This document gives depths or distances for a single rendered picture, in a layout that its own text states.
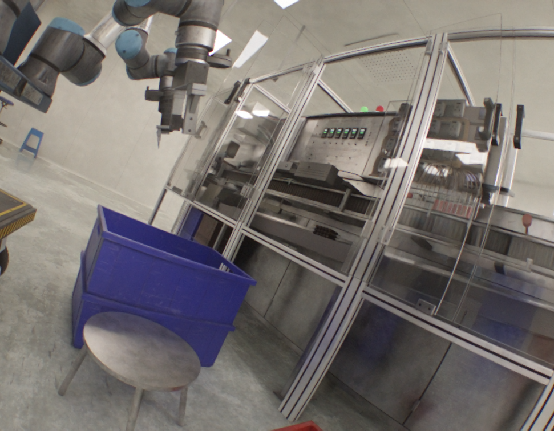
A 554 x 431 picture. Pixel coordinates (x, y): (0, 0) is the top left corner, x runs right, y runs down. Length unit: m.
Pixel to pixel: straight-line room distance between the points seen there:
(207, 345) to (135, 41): 1.11
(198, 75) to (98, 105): 5.35
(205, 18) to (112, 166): 5.33
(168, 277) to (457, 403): 1.13
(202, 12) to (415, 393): 1.38
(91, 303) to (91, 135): 5.07
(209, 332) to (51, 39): 1.21
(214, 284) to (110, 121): 5.10
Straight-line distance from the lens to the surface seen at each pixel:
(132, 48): 0.99
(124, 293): 0.96
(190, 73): 0.61
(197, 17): 0.66
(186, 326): 1.09
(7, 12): 0.74
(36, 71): 1.11
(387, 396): 1.30
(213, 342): 1.19
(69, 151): 5.90
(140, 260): 0.92
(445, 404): 1.22
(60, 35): 1.14
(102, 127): 5.88
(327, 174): 1.56
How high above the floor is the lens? 0.63
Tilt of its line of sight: 3 degrees up
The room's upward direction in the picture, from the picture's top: 25 degrees clockwise
